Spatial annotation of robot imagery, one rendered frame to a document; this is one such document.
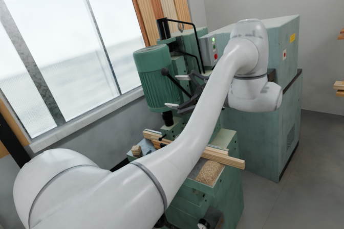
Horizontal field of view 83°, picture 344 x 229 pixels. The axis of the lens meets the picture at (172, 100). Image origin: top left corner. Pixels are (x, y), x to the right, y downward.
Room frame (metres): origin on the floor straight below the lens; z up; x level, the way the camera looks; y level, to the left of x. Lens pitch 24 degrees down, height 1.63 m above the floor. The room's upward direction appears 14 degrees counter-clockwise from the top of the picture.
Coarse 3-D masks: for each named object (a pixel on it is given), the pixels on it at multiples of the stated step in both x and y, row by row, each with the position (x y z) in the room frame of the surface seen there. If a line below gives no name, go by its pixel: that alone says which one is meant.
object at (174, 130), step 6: (174, 120) 0.99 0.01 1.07; (180, 120) 0.97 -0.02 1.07; (162, 126) 0.95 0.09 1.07; (168, 126) 0.94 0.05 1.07; (174, 126) 0.93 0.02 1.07; (180, 126) 0.96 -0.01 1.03; (162, 132) 0.93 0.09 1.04; (168, 132) 0.90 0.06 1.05; (174, 132) 0.92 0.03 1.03; (168, 138) 0.91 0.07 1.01; (174, 138) 0.91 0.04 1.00
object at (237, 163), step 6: (150, 138) 1.07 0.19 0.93; (156, 138) 1.05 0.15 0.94; (204, 150) 0.83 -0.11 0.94; (204, 156) 0.81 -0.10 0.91; (210, 156) 0.79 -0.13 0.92; (216, 156) 0.77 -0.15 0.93; (222, 156) 0.75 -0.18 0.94; (228, 156) 0.74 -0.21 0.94; (222, 162) 0.75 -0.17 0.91; (228, 162) 0.72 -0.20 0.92; (234, 162) 0.70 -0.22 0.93; (240, 162) 0.69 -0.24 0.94; (240, 168) 0.69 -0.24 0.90
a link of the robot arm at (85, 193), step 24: (72, 168) 0.26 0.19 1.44; (96, 168) 0.27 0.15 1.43; (120, 168) 0.26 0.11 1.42; (48, 192) 0.22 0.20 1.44; (72, 192) 0.21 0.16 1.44; (96, 192) 0.20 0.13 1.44; (120, 192) 0.20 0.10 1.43; (144, 192) 0.21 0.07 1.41; (48, 216) 0.18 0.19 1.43; (72, 216) 0.17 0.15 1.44; (96, 216) 0.17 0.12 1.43; (120, 216) 0.17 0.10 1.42; (144, 216) 0.18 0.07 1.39
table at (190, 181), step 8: (144, 144) 1.07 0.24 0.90; (152, 144) 1.05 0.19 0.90; (128, 152) 1.02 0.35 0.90; (144, 152) 0.98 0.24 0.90; (128, 160) 1.01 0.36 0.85; (200, 160) 0.80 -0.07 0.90; (208, 160) 0.79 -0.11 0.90; (200, 168) 0.75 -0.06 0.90; (224, 168) 0.72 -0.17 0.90; (192, 176) 0.71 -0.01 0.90; (224, 176) 0.71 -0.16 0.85; (184, 184) 0.73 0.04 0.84; (192, 184) 0.69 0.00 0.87; (200, 184) 0.66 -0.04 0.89; (216, 184) 0.64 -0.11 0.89; (208, 192) 0.64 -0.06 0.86; (216, 192) 0.63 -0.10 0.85
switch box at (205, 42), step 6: (204, 36) 1.09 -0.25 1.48; (210, 36) 1.06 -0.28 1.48; (204, 42) 1.06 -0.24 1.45; (210, 42) 1.05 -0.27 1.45; (216, 42) 1.11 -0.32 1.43; (204, 48) 1.06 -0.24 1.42; (210, 48) 1.05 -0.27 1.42; (216, 48) 1.10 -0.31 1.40; (204, 54) 1.07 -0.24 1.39; (210, 54) 1.04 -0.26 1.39; (204, 60) 1.07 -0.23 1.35; (210, 60) 1.04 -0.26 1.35
